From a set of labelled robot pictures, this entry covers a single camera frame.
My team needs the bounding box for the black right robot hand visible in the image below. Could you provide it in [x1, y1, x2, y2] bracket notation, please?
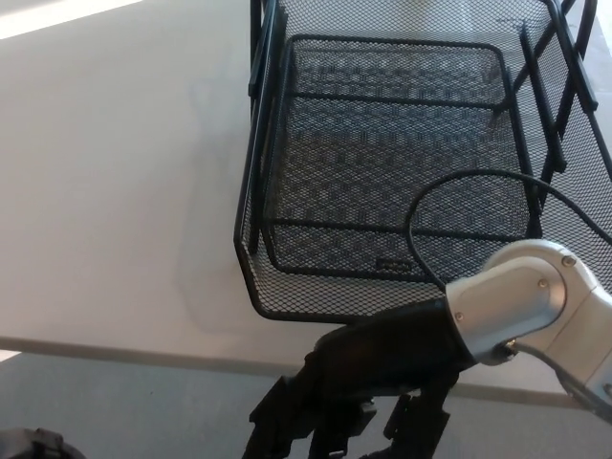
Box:
[241, 298, 473, 459]

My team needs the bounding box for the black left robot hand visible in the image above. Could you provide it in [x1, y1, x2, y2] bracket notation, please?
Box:
[0, 426, 83, 459]

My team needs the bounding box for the black mesh sliding drawer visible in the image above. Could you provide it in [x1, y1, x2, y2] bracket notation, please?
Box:
[264, 33, 545, 284]

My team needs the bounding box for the black looping wrist cable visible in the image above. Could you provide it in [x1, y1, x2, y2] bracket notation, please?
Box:
[407, 170, 612, 291]

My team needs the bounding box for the black mesh organizer frame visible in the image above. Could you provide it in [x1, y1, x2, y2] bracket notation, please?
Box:
[232, 0, 612, 327]

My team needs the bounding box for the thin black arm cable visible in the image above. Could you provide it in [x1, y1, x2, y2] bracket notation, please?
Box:
[496, 338, 612, 418]

